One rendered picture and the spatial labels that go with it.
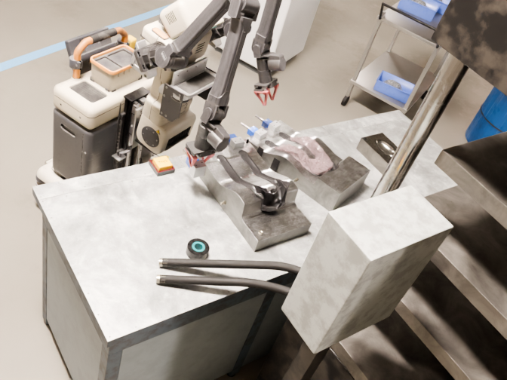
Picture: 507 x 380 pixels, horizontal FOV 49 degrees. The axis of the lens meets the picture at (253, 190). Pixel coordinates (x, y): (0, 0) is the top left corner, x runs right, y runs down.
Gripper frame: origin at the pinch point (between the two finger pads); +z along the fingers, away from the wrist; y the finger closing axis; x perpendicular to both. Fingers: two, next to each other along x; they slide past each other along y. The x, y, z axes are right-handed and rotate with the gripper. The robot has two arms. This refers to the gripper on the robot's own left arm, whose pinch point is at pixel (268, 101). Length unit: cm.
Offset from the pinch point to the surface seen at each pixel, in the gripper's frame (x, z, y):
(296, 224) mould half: -34, 32, -43
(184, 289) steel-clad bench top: -18, 30, -93
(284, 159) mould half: -14.5, 19.3, -15.9
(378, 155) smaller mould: -40, 34, 27
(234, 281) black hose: -32, 30, -84
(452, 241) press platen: -96, 14, -59
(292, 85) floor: 97, 64, 186
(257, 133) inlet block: 1.9, 11.7, -9.1
